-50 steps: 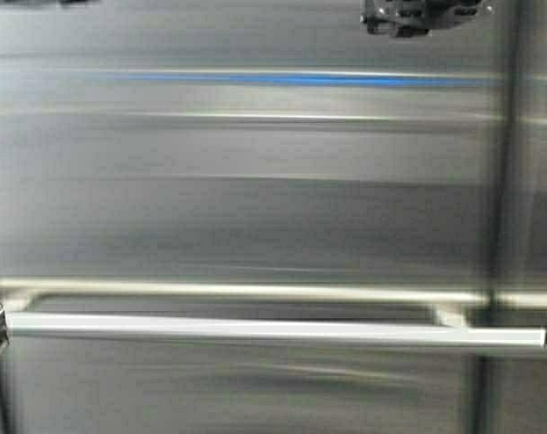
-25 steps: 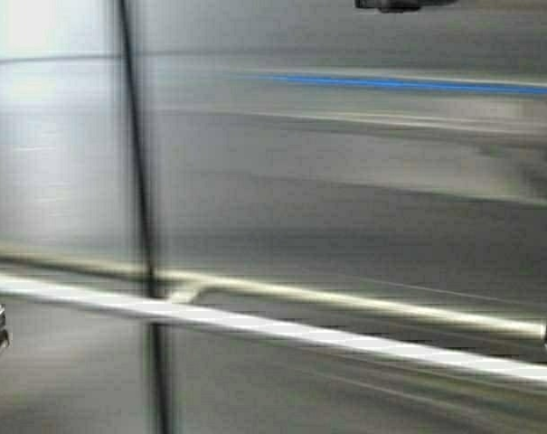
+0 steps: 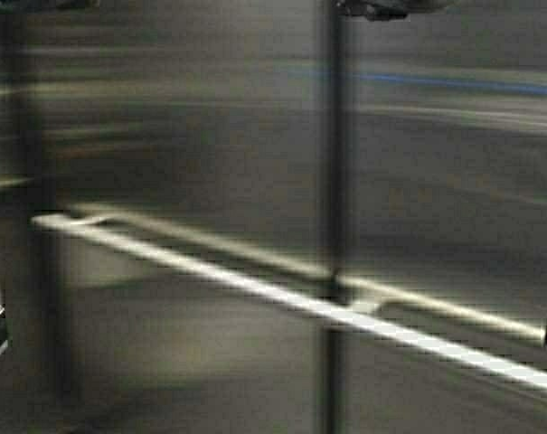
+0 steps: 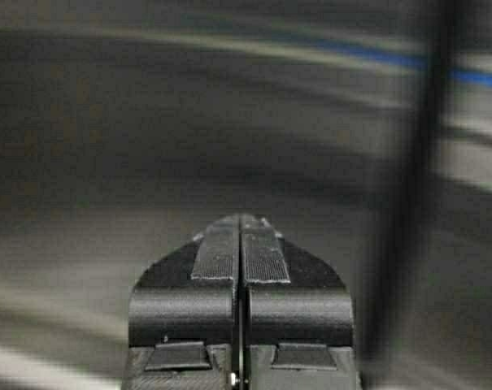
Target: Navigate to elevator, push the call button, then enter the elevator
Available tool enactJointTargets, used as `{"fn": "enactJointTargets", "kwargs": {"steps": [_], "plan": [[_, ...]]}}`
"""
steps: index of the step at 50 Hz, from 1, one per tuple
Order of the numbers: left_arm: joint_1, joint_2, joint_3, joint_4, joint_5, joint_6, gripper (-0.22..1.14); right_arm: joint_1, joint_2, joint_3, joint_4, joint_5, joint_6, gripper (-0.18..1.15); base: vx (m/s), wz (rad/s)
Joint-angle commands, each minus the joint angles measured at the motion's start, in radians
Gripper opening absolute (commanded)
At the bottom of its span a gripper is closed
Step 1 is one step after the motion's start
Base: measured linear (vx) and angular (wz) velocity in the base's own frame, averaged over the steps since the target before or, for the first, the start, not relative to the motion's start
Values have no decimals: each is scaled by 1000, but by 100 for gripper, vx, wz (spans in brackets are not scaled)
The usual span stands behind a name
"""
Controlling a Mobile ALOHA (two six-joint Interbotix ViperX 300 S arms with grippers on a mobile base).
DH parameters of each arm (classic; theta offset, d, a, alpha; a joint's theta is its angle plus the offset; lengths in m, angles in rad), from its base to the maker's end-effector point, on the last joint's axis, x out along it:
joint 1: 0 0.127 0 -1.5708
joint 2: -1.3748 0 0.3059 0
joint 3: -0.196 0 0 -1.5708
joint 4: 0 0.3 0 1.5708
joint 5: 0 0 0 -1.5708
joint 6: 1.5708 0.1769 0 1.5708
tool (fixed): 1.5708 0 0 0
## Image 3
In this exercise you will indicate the right elevator handrail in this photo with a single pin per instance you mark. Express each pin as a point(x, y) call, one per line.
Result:
point(330, 314)

